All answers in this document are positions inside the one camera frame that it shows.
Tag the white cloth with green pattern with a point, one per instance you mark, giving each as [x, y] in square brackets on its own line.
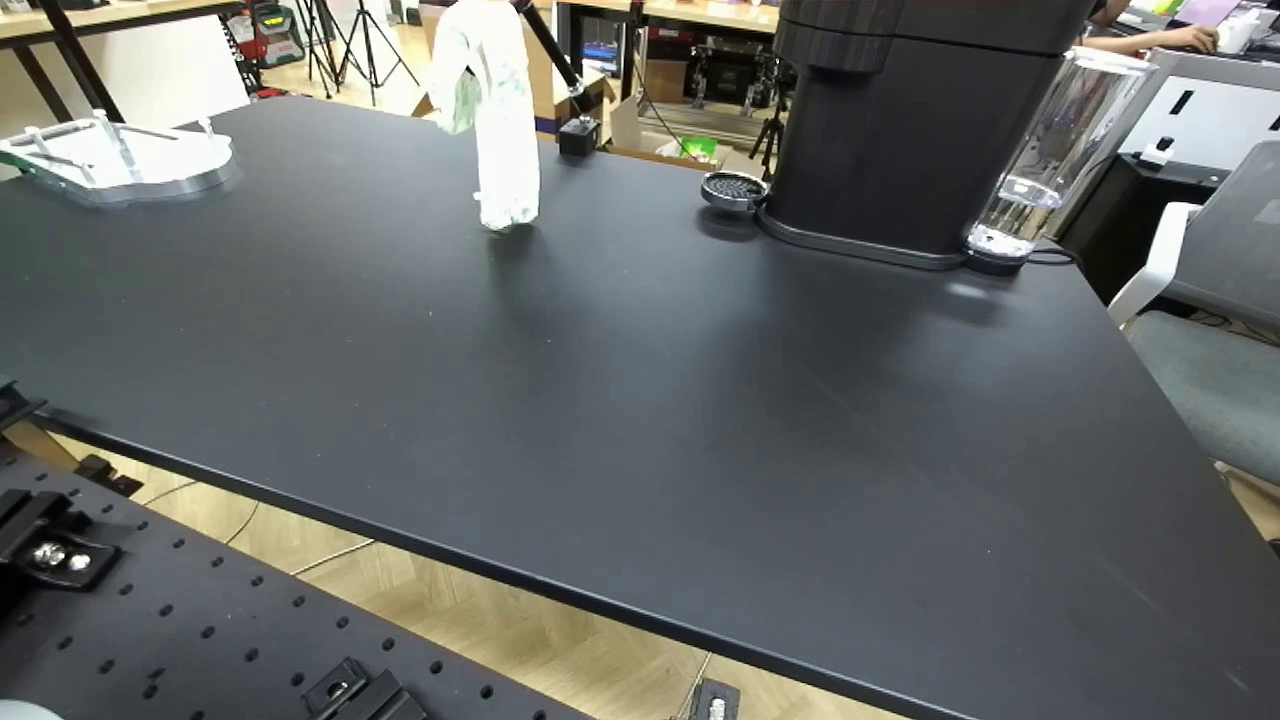
[504, 134]

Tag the person forearm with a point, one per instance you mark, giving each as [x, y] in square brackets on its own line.
[1155, 42]

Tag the small black round lid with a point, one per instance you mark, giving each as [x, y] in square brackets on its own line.
[734, 189]

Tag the black table clamp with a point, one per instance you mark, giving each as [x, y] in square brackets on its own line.
[579, 134]

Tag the wooden shelf board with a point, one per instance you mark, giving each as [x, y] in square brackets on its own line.
[695, 13]

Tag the large black appliance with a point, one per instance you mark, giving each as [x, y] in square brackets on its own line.
[904, 121]

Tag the black tripod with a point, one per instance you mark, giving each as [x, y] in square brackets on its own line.
[365, 42]

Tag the clear glass cup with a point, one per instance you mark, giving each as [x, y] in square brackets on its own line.
[1064, 134]

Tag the black perforated breadboard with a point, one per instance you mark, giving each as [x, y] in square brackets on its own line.
[201, 624]

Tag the white panel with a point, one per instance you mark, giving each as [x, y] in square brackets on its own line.
[167, 66]

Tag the clear plate with metal pegs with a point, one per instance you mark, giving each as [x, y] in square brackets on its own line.
[115, 153]

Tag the grey office chair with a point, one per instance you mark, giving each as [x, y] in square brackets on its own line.
[1220, 307]

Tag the white desk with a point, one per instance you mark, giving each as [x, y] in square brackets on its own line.
[1207, 112]

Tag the wooden desk with black legs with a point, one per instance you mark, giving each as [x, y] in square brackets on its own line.
[83, 16]

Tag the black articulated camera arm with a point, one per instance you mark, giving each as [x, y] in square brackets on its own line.
[548, 42]

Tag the small silver bracket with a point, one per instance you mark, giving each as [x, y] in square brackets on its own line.
[718, 696]

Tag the small black mount block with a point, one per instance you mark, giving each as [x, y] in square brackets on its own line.
[362, 693]

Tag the black bracket with silver screws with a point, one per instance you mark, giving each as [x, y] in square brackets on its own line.
[53, 544]

